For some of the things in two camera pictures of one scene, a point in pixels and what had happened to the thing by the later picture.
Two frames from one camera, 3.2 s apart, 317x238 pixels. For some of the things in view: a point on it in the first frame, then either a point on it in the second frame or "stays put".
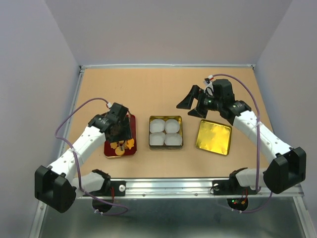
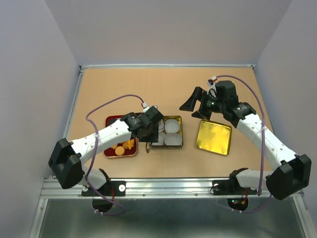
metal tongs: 122,147 → 148,149
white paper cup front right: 173,139 stays put
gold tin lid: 214,137 stays put
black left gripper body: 123,133 → 152,136
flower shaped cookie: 113,145 stays put
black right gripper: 186,103 stays put
